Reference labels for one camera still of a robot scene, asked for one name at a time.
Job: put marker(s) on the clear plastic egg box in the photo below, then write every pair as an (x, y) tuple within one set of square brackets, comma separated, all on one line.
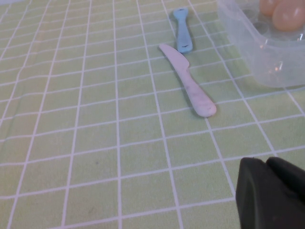
[(267, 62)]

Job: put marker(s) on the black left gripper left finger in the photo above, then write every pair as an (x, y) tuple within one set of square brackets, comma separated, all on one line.
[(262, 202)]

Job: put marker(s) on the green white checked tablecloth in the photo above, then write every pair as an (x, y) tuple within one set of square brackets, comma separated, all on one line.
[(83, 119)]

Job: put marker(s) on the brown egg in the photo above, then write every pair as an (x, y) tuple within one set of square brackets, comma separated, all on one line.
[(268, 6), (289, 16)]

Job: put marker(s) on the pink plastic knife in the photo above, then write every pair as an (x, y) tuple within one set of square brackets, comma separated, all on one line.
[(190, 81)]

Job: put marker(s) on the blue plastic fork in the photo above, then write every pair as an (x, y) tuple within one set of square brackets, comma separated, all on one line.
[(183, 35)]

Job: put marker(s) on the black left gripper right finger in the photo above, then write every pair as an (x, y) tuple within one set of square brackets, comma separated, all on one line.
[(290, 176)]

